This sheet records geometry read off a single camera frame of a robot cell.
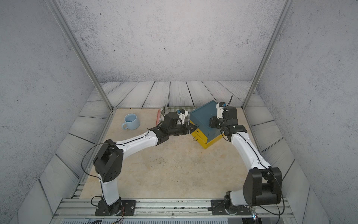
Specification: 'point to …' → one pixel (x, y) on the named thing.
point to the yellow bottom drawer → (197, 138)
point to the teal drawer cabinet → (201, 115)
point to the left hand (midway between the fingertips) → (199, 128)
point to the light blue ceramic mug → (131, 120)
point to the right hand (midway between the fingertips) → (211, 119)
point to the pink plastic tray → (158, 117)
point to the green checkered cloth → (175, 108)
